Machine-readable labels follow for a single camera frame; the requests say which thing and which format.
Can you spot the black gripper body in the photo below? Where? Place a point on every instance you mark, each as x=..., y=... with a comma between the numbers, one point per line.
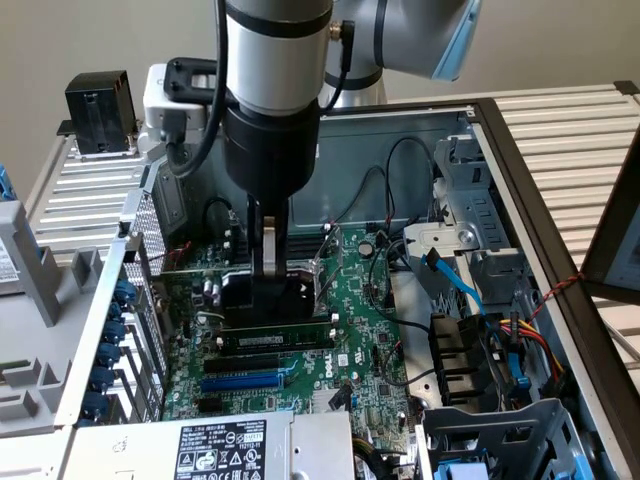
x=270, y=150

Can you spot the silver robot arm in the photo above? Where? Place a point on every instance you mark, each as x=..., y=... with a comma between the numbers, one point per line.
x=275, y=60

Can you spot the silver socket cover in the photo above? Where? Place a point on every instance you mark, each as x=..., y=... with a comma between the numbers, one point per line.
x=332, y=250

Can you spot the grey metal PC case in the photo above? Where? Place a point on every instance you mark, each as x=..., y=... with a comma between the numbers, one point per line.
x=360, y=150

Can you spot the green RAM stick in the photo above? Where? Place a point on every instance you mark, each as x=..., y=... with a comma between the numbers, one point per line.
x=280, y=339

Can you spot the silver coin battery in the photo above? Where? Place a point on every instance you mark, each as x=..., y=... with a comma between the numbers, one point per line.
x=365, y=249

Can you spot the green motherboard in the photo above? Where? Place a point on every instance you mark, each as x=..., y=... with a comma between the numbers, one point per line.
x=360, y=300

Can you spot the long black expansion slot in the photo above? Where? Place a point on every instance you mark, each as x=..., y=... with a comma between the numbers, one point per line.
x=240, y=365

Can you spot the blue slot clip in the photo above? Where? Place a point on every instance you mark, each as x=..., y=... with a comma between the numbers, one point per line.
x=108, y=355
x=95, y=405
x=114, y=333
x=125, y=292
x=118, y=312
x=102, y=378

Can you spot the blue expansion slot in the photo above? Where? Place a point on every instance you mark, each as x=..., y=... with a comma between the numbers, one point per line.
x=240, y=385

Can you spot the black heatsink block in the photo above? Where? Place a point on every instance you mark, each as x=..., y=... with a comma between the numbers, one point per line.
x=100, y=115

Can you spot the short black expansion slot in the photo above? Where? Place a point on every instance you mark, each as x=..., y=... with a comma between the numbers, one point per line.
x=210, y=405

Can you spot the silver chipset heatsink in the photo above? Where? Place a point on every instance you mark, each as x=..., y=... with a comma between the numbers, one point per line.
x=322, y=400

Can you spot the metal disk bay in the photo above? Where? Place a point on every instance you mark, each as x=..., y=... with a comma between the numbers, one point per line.
x=480, y=210

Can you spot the grey parts rack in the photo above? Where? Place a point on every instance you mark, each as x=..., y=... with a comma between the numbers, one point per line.
x=35, y=260

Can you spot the grey power supply with label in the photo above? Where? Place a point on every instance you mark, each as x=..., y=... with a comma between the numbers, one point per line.
x=150, y=445

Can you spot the disk drive with white label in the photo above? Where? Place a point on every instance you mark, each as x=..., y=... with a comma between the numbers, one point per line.
x=7, y=265

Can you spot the blue plastic caddy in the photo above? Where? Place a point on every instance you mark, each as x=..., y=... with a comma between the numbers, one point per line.
x=5, y=182

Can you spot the grey metal drive cage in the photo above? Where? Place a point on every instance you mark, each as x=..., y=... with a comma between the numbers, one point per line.
x=500, y=425

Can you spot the dark framed panel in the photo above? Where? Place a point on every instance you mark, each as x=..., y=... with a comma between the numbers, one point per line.
x=615, y=230

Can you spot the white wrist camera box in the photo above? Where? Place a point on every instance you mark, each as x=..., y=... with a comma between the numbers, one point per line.
x=160, y=100

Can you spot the black plastic drive bracket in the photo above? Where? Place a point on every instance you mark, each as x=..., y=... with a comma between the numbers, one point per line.
x=455, y=350

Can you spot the blue plastic drive rail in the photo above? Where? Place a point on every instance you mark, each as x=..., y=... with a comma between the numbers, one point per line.
x=460, y=471

